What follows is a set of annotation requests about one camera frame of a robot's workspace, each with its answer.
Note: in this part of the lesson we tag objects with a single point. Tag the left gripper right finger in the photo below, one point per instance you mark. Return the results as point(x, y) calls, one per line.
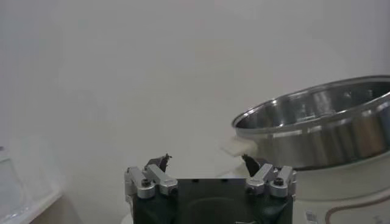
point(262, 179)

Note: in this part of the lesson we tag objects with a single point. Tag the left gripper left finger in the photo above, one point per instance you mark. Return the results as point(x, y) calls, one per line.
point(161, 181)

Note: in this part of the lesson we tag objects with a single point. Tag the stainless steel steamer basket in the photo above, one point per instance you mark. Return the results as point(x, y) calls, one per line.
point(320, 146)

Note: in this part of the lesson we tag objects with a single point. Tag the white electric cooker base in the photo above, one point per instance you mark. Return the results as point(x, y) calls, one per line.
point(335, 188)

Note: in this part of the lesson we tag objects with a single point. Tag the white side table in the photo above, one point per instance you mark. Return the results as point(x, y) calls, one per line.
point(36, 207)

